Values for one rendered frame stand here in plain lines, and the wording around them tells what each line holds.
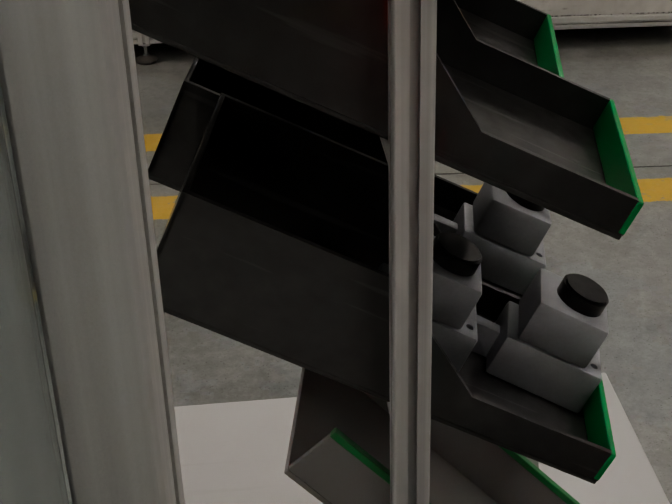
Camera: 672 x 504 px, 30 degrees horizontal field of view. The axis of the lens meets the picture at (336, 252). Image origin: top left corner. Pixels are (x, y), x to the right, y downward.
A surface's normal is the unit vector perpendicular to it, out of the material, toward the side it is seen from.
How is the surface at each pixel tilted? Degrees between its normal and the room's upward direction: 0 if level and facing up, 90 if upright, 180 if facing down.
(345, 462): 90
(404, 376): 90
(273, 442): 0
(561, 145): 25
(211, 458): 0
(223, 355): 0
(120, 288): 90
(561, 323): 89
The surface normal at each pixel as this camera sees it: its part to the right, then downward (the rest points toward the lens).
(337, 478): -0.07, 0.50
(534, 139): 0.40, -0.78
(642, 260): -0.03, -0.87
